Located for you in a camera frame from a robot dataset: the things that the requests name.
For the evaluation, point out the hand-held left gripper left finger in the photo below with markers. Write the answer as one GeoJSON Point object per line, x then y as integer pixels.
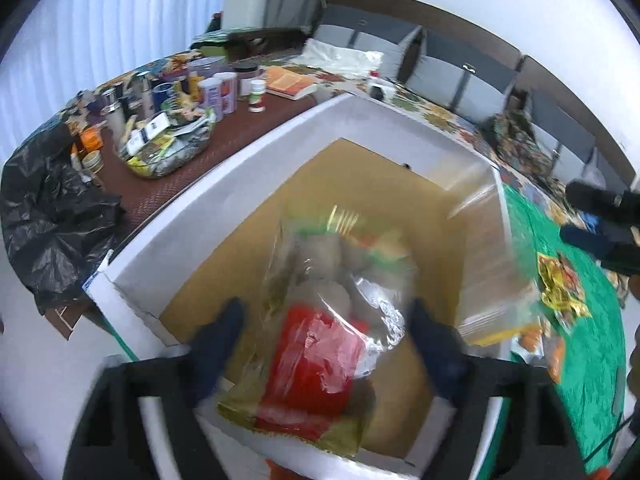
{"type": "Point", "coordinates": [220, 340]}

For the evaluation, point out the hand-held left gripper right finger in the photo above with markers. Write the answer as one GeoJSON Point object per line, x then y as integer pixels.
{"type": "Point", "coordinates": [435, 345]}

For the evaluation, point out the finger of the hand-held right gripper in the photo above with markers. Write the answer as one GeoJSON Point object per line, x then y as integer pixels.
{"type": "Point", "coordinates": [600, 205]}
{"type": "Point", "coordinates": [590, 245]}

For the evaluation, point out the clear snack bag red label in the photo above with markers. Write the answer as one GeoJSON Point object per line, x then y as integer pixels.
{"type": "Point", "coordinates": [310, 360]}

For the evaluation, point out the white box with brown inside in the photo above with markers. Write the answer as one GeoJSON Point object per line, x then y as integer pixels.
{"type": "Point", "coordinates": [225, 180]}

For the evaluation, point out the clear plastic bag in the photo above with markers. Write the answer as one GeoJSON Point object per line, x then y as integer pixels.
{"type": "Point", "coordinates": [595, 172]}

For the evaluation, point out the yellow snack packet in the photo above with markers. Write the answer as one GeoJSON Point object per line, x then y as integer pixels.
{"type": "Point", "coordinates": [560, 285]}

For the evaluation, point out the clear zip bag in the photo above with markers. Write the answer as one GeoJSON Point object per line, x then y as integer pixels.
{"type": "Point", "coordinates": [490, 280]}

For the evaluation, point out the dark floral cloth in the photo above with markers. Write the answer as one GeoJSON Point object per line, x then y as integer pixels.
{"type": "Point", "coordinates": [520, 135]}

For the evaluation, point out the orange snack packet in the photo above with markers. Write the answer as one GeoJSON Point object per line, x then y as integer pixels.
{"type": "Point", "coordinates": [555, 355]}

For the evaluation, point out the green patterned cloth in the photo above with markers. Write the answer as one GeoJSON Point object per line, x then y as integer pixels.
{"type": "Point", "coordinates": [590, 385]}

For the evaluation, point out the clear bag of packets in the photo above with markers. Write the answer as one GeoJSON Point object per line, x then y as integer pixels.
{"type": "Point", "coordinates": [170, 155]}

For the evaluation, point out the black garbage bag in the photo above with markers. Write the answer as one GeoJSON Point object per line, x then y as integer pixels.
{"type": "Point", "coordinates": [50, 210]}

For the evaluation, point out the round white jar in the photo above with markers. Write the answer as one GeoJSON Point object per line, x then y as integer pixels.
{"type": "Point", "coordinates": [92, 162]}

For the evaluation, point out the orange box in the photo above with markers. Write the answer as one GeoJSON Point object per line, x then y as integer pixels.
{"type": "Point", "coordinates": [91, 140]}

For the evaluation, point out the brown wooden headboard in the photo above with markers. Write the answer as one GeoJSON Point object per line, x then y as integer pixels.
{"type": "Point", "coordinates": [450, 20]}

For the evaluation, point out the purple and white canister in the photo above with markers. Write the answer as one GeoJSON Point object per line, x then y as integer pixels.
{"type": "Point", "coordinates": [209, 100]}
{"type": "Point", "coordinates": [226, 92]}

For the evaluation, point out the white bottle green label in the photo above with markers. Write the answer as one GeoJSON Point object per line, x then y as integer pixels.
{"type": "Point", "coordinates": [256, 95]}

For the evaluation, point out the blue cup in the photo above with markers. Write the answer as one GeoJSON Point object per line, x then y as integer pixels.
{"type": "Point", "coordinates": [164, 95]}

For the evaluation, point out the small white bottle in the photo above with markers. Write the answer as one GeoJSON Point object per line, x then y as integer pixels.
{"type": "Point", "coordinates": [375, 87]}

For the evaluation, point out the dark pump bottle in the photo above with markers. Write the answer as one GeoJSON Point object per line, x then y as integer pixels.
{"type": "Point", "coordinates": [145, 91]}

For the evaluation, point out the orange book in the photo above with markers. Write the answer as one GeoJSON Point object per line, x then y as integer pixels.
{"type": "Point", "coordinates": [290, 84]}

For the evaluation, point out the dark lid jar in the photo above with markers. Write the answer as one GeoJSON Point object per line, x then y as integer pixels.
{"type": "Point", "coordinates": [246, 72]}

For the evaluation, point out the large purple lid jar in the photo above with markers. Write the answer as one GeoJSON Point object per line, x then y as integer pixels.
{"type": "Point", "coordinates": [205, 66]}

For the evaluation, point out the white plastic bag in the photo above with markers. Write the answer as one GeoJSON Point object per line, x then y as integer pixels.
{"type": "Point", "coordinates": [345, 60]}

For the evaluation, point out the dark green cloth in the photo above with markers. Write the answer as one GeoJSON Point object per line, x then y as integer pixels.
{"type": "Point", "coordinates": [235, 40]}

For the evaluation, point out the white window blinds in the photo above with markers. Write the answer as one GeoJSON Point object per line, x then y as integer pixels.
{"type": "Point", "coordinates": [110, 25]}

